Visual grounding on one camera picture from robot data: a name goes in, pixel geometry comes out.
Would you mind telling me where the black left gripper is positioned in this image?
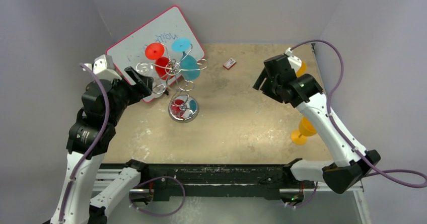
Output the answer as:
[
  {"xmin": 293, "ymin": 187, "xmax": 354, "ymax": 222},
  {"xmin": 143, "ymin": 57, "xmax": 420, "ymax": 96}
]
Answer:
[{"xmin": 106, "ymin": 66, "xmax": 153, "ymax": 125}]

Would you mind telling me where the clear wine glass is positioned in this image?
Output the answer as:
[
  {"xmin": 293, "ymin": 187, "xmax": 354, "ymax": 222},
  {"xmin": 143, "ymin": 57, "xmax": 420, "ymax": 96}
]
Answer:
[{"xmin": 136, "ymin": 62, "xmax": 165, "ymax": 98}]

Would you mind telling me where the red plastic wine glass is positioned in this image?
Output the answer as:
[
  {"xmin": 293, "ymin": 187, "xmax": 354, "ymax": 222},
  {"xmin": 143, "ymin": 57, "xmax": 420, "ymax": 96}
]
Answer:
[{"xmin": 145, "ymin": 42, "xmax": 178, "ymax": 81}]

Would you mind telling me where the teal plastic wine glass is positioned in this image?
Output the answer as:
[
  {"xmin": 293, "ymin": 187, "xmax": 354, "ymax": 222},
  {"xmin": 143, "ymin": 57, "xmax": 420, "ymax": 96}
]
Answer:
[{"xmin": 171, "ymin": 38, "xmax": 200, "ymax": 81}]

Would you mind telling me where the yellow wine glass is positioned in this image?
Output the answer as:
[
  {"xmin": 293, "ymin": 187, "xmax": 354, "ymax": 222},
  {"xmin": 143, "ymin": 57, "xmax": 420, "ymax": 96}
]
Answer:
[
  {"xmin": 290, "ymin": 117, "xmax": 317, "ymax": 145},
  {"xmin": 296, "ymin": 61, "xmax": 307, "ymax": 78}
]

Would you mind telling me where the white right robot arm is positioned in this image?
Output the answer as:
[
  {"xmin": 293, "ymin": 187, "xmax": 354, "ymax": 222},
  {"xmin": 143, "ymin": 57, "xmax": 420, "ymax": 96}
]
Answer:
[{"xmin": 253, "ymin": 54, "xmax": 381, "ymax": 194}]

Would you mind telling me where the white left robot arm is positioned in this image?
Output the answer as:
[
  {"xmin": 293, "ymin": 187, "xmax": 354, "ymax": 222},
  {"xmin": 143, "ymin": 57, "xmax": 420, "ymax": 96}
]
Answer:
[{"xmin": 49, "ymin": 64, "xmax": 154, "ymax": 223}]

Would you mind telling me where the chrome wine glass rack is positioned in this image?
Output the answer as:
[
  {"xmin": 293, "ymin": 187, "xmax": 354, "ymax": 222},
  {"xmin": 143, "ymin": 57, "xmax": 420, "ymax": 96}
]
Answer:
[{"xmin": 136, "ymin": 44, "xmax": 209, "ymax": 123}]

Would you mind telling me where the small red white box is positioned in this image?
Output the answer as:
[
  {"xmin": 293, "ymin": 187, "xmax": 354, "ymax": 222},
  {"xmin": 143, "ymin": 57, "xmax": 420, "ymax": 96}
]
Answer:
[{"xmin": 223, "ymin": 58, "xmax": 237, "ymax": 70}]

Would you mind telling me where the red-framed whiteboard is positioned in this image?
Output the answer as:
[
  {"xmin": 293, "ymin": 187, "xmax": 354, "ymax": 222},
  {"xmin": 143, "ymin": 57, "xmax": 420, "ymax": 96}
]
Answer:
[{"xmin": 106, "ymin": 6, "xmax": 205, "ymax": 85}]

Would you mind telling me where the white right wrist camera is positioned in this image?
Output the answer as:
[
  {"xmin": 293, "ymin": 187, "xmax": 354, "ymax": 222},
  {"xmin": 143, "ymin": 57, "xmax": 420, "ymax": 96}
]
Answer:
[{"xmin": 285, "ymin": 47, "xmax": 302, "ymax": 73}]

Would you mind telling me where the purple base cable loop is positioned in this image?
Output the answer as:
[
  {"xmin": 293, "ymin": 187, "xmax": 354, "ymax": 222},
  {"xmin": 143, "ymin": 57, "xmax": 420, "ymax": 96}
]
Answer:
[{"xmin": 128, "ymin": 176, "xmax": 186, "ymax": 217}]

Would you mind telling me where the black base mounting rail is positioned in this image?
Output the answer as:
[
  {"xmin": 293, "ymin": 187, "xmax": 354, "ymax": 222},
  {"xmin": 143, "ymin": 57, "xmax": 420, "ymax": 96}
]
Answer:
[{"xmin": 72, "ymin": 163, "xmax": 363, "ymax": 203}]

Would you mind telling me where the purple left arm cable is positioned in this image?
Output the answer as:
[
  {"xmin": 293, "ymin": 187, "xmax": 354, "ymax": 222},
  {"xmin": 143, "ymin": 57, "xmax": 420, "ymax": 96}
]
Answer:
[{"xmin": 58, "ymin": 62, "xmax": 111, "ymax": 224}]

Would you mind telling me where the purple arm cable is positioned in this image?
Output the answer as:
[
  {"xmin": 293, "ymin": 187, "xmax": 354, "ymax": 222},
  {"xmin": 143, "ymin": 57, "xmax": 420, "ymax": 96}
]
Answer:
[
  {"xmin": 58, "ymin": 62, "xmax": 111, "ymax": 224},
  {"xmin": 290, "ymin": 39, "xmax": 427, "ymax": 189}
]

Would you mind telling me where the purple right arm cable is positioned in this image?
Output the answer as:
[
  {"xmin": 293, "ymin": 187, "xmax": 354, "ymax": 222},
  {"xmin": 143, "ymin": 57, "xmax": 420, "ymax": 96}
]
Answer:
[{"xmin": 290, "ymin": 39, "xmax": 427, "ymax": 189}]

